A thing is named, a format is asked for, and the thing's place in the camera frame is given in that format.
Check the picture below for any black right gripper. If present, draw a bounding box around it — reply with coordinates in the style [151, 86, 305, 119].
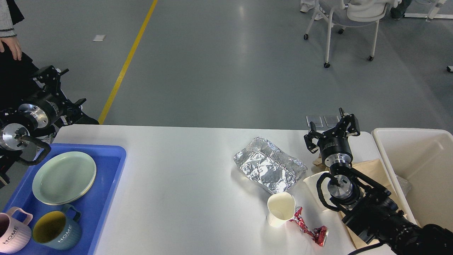
[304, 108, 361, 168]

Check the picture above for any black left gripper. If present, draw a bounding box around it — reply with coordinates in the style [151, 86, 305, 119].
[18, 65, 87, 129]

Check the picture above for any mint green round plate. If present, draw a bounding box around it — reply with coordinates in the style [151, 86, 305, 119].
[32, 151, 97, 205]

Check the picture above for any teal mug yellow inside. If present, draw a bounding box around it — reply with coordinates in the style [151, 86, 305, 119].
[32, 204, 82, 250]

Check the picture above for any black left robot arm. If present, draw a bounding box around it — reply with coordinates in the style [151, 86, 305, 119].
[0, 65, 86, 187]

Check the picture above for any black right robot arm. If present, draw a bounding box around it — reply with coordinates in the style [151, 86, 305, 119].
[304, 108, 453, 255]

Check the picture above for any white paper bowl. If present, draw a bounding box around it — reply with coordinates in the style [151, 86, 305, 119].
[304, 171, 334, 212]

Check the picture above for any person in black trousers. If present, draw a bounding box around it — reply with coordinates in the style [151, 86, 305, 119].
[0, 0, 99, 125]

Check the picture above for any brown paper bag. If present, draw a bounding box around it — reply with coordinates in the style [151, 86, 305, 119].
[312, 158, 418, 249]

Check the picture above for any crumpled aluminium foil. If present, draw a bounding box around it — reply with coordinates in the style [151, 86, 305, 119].
[233, 137, 308, 195]

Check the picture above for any white paper cup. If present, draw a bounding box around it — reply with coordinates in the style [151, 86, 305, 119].
[266, 192, 296, 227]

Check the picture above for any pink round plate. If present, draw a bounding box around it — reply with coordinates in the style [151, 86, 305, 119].
[32, 170, 97, 205]

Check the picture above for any white plastic bin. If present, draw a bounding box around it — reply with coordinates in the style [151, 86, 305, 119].
[372, 128, 453, 230]

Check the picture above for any crushed red can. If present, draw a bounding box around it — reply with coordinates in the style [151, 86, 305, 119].
[289, 206, 328, 247]

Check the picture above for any blue plastic tray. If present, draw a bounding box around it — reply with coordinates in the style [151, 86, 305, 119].
[2, 143, 126, 255]

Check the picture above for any white office chair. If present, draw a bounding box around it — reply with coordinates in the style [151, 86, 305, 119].
[304, 0, 401, 68]

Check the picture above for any pink HOME mug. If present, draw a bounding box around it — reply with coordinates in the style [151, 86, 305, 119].
[0, 206, 33, 254]

